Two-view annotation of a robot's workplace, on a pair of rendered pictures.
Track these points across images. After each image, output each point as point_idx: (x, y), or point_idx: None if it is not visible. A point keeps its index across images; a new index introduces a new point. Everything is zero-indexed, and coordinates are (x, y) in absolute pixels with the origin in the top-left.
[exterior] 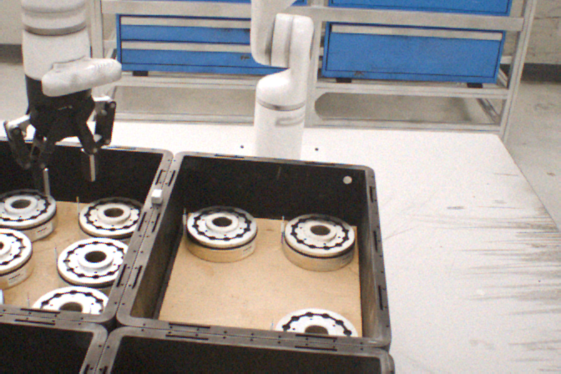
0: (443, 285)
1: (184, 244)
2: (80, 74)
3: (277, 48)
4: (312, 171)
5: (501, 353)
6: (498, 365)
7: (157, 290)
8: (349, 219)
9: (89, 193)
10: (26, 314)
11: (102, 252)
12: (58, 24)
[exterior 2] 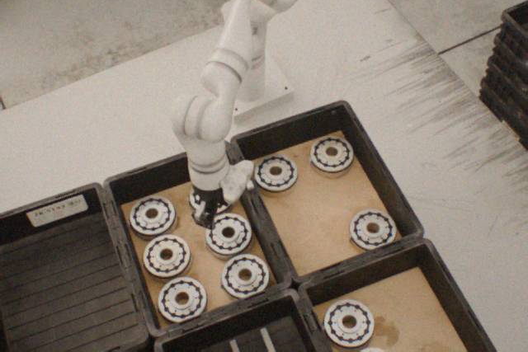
0: (388, 129)
1: None
2: (242, 184)
3: None
4: (313, 116)
5: (440, 166)
6: (442, 176)
7: None
8: (336, 129)
9: (178, 180)
10: (250, 301)
11: (228, 227)
12: (220, 164)
